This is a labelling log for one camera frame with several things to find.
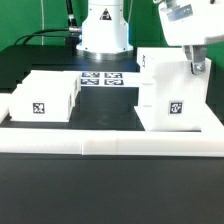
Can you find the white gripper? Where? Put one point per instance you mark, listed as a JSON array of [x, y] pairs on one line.
[[195, 24]]

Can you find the white drawer cabinet box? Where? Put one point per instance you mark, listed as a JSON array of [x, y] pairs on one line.
[[171, 97]]

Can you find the white drawer one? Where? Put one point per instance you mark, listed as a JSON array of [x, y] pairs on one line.
[[68, 81], [36, 103]]

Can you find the white drawer front one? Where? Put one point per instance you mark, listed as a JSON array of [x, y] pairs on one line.
[[36, 103]]

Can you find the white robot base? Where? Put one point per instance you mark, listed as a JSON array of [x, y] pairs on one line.
[[105, 33]]

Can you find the fiducial marker sheet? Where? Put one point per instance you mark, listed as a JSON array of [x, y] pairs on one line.
[[102, 79]]

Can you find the white foam border frame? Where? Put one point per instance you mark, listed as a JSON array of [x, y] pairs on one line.
[[208, 142]]

